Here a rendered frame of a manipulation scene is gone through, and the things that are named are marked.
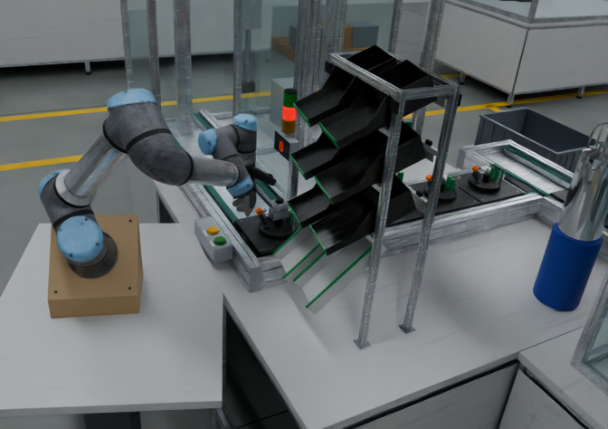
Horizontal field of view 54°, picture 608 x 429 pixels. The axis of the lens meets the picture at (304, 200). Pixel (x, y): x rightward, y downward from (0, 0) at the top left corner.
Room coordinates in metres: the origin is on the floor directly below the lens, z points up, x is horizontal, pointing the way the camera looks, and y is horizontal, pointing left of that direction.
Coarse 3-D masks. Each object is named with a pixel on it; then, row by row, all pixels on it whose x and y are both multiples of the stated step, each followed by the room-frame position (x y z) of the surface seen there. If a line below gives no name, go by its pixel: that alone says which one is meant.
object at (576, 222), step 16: (592, 160) 1.64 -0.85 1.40; (576, 176) 1.67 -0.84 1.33; (592, 176) 1.63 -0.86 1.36; (576, 192) 1.65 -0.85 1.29; (592, 192) 1.62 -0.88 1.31; (576, 208) 1.64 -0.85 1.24; (592, 208) 1.61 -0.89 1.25; (560, 224) 1.67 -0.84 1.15; (576, 224) 1.63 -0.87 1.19; (592, 224) 1.61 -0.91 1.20; (576, 240) 1.62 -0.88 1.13; (592, 240) 1.61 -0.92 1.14
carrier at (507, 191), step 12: (492, 168) 2.32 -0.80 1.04; (504, 168) 2.26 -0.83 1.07; (456, 180) 2.32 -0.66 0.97; (468, 180) 2.33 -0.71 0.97; (480, 180) 2.30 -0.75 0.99; (492, 180) 2.31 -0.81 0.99; (468, 192) 2.22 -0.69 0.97; (480, 192) 2.22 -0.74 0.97; (492, 192) 2.23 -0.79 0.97; (504, 192) 2.24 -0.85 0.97; (516, 192) 2.25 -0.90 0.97
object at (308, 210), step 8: (312, 192) 1.62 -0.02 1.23; (320, 192) 1.62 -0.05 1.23; (296, 200) 1.60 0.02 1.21; (304, 200) 1.60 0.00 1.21; (312, 200) 1.59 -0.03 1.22; (320, 200) 1.58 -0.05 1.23; (344, 200) 1.52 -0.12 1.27; (296, 208) 1.57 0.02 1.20; (304, 208) 1.56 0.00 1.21; (312, 208) 1.55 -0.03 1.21; (320, 208) 1.54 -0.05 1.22; (328, 208) 1.50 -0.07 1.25; (336, 208) 1.51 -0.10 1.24; (296, 216) 1.50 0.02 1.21; (304, 216) 1.52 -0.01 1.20; (312, 216) 1.48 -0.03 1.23; (320, 216) 1.49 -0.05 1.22; (304, 224) 1.48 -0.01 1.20
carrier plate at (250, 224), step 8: (256, 216) 1.88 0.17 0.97; (264, 216) 1.88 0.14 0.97; (240, 224) 1.81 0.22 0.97; (248, 224) 1.82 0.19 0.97; (256, 224) 1.82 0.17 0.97; (248, 232) 1.77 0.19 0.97; (256, 232) 1.77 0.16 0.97; (248, 240) 1.73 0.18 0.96; (256, 240) 1.72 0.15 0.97; (264, 240) 1.73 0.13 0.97; (272, 240) 1.73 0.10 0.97; (280, 240) 1.73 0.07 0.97; (256, 248) 1.67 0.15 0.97; (264, 248) 1.68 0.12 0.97; (272, 248) 1.68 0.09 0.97
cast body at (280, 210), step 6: (276, 198) 1.81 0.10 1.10; (282, 198) 1.81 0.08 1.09; (276, 204) 1.79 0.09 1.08; (282, 204) 1.79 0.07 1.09; (270, 210) 1.79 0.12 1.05; (276, 210) 1.78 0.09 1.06; (282, 210) 1.79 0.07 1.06; (288, 210) 1.80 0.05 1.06; (270, 216) 1.79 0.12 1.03; (276, 216) 1.77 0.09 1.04; (282, 216) 1.79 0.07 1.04; (288, 216) 1.80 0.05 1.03
